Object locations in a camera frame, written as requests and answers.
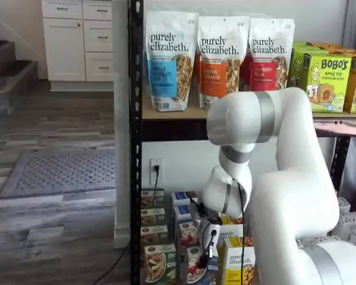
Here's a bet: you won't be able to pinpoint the green apple cinnamon oatmeal box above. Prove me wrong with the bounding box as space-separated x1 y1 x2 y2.
141 188 165 209
144 243 177 285
141 207 166 227
141 224 169 246

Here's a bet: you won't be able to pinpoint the grey patterned door mat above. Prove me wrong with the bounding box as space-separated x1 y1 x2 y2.
0 148 117 200

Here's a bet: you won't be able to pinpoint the black looped gripper cable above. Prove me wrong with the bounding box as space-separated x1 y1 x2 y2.
205 219 221 258

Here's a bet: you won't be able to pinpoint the white kitchen cabinet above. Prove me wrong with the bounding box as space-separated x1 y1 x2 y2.
41 0 115 93

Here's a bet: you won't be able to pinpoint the red label granola bag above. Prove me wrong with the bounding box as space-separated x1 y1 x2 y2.
249 17 295 93
239 55 253 91

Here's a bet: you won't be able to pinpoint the thin black cable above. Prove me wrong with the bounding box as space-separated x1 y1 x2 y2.
91 239 132 285

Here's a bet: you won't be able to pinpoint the blue label granola bag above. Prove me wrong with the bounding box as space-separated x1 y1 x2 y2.
145 11 200 113

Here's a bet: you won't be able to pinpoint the white wall outlet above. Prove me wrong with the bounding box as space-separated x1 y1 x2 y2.
149 157 164 186

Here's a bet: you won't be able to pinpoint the green Bobo's apple pie box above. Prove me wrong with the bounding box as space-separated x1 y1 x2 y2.
288 45 330 88
302 53 352 114

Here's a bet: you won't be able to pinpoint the white cabinet door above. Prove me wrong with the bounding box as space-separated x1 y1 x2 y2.
43 18 87 82

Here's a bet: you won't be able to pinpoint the black wall plug cable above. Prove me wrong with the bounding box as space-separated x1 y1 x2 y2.
152 164 161 198

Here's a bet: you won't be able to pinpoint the yellow white granola box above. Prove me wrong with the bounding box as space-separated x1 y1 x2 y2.
222 237 257 285
217 223 245 243
220 216 244 227

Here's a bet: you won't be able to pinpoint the dark carpeted stairs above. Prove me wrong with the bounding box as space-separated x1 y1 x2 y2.
0 20 40 99

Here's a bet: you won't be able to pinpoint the black metal shelf, wooden boards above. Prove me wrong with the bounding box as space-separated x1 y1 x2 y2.
127 0 356 285

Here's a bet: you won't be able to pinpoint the white cabinet drawer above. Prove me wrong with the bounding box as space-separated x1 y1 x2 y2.
42 0 83 20
83 20 114 52
85 52 115 82
82 0 113 21

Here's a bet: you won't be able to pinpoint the blue and white oatmeal box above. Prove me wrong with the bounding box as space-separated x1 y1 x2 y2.
179 246 220 285
177 220 201 249
173 204 197 236
170 191 198 209

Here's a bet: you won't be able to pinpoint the orange label granola bag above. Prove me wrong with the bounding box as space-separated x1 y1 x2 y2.
197 15 252 112

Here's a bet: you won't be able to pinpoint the long black arm cable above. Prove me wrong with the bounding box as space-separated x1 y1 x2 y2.
229 176 248 270

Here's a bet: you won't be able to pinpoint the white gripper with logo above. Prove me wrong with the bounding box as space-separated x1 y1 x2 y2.
197 218 221 267

